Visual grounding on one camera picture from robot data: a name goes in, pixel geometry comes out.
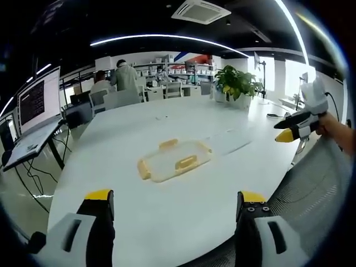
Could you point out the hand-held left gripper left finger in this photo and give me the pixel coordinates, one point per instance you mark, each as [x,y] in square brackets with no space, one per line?
[80,239]

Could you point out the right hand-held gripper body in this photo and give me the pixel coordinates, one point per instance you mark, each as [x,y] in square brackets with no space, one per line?
[314,97]

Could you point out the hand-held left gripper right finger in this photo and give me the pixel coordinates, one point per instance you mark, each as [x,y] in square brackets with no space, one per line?
[261,239]

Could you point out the clear lid with yellow buckles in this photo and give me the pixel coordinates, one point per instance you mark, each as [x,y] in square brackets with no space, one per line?
[172,162]

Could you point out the person's right hand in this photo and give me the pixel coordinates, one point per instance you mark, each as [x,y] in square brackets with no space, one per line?
[326,126]

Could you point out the black round knob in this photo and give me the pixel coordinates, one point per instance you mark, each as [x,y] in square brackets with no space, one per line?
[37,242]

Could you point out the white plant pot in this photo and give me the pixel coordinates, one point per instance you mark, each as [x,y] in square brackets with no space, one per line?
[239,101]

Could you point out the grey mesh office chair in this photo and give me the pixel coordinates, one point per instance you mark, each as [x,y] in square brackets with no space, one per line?
[314,189]

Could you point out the straight ceiling light strip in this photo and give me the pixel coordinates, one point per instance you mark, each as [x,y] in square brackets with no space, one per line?
[297,30]

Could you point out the green potted plant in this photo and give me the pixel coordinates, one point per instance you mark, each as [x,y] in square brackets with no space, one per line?
[236,79]

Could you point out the grey side desk with keyboard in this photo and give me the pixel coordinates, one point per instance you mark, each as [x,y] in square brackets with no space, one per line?
[30,144]

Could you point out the storage shelves with boxes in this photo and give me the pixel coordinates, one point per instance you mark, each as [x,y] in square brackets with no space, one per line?
[178,71]

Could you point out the ceiling air conditioner vent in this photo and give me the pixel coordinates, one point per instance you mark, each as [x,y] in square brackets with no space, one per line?
[200,11]

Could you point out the laptop on stand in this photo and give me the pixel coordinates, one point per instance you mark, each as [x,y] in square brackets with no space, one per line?
[39,100]

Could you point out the curved ceiling light strip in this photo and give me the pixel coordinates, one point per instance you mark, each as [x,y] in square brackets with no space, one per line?
[167,37]

